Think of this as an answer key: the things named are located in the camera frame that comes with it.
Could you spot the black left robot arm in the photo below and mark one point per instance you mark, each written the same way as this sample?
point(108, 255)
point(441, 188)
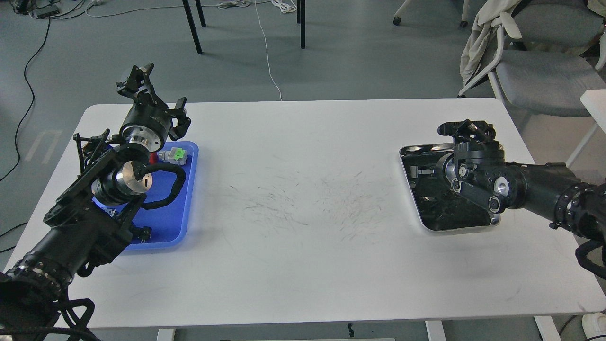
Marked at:
point(91, 222)

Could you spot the grey office chair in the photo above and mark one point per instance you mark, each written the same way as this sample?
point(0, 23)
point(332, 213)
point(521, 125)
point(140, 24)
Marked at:
point(544, 56)

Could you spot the shiny metal tray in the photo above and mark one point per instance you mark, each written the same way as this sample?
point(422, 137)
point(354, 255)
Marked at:
point(440, 209)

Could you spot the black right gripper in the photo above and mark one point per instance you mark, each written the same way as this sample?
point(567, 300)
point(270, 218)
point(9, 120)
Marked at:
point(477, 156)

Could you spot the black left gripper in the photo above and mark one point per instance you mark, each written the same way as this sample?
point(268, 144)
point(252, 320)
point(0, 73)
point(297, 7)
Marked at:
point(149, 124)

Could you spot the beige jacket on chair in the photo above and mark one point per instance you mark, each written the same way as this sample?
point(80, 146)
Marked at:
point(480, 35)

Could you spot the blue plastic tray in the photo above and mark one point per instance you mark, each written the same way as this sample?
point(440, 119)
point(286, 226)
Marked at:
point(169, 224)

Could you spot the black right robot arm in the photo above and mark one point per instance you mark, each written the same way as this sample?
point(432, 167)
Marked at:
point(553, 192)

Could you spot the grey green connector part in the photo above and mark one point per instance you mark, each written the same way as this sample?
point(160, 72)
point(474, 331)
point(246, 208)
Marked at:
point(175, 155)

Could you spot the red push button switch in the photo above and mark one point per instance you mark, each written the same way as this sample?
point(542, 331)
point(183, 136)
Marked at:
point(153, 158)

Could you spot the white side table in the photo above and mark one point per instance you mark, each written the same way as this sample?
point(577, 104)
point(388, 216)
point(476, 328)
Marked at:
point(594, 102)

